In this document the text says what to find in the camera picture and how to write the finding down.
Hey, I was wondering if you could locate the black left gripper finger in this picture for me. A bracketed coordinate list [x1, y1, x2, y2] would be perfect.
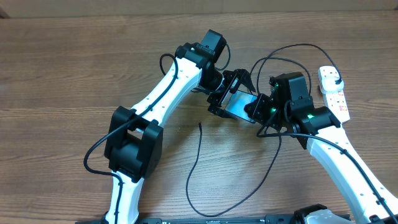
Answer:
[238, 69, 256, 92]
[208, 105, 237, 120]

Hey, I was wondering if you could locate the black USB charging cable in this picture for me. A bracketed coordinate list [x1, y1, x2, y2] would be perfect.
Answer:
[185, 43, 343, 218]

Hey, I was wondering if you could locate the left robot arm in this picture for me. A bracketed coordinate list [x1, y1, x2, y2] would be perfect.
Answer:
[102, 30, 254, 223]

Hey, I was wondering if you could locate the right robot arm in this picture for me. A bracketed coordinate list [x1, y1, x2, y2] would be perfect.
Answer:
[244, 72, 397, 223]

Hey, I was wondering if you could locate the white charger plug adapter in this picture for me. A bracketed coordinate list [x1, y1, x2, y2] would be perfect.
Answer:
[320, 77, 345, 95]

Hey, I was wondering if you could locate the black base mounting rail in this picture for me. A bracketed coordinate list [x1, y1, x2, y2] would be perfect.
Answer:
[74, 203, 352, 224]

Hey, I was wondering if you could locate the white power strip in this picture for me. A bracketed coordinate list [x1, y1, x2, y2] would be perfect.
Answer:
[318, 66, 350, 123]

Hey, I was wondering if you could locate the blue Samsung Galaxy smartphone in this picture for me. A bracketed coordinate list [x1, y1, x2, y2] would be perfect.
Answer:
[225, 90, 257, 123]

